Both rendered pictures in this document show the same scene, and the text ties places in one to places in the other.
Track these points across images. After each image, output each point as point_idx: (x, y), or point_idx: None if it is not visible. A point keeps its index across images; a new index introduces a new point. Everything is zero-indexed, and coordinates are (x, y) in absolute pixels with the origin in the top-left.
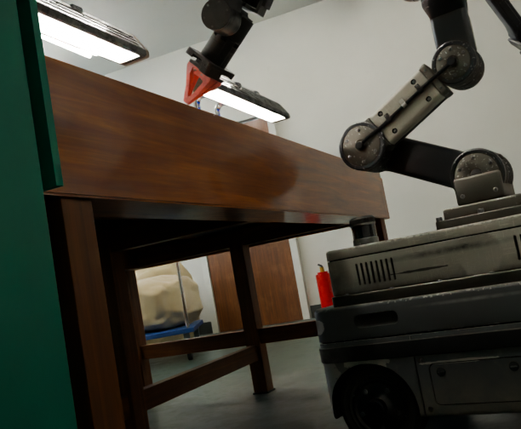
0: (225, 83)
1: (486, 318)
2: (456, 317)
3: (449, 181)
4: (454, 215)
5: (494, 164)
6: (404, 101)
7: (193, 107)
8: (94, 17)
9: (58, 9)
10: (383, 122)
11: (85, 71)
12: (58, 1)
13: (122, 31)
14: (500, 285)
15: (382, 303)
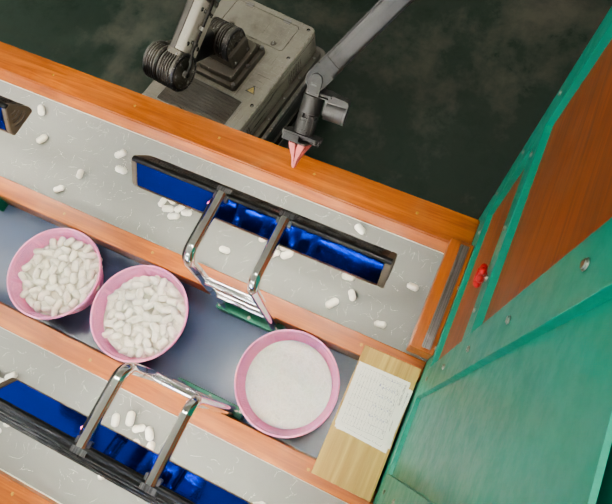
0: None
1: (288, 118)
2: (280, 127)
3: (210, 54)
4: (236, 76)
5: (242, 34)
6: (201, 26)
7: (339, 168)
8: (200, 180)
9: (273, 204)
10: (190, 48)
11: (436, 204)
12: (250, 200)
13: (160, 164)
14: (292, 101)
15: None
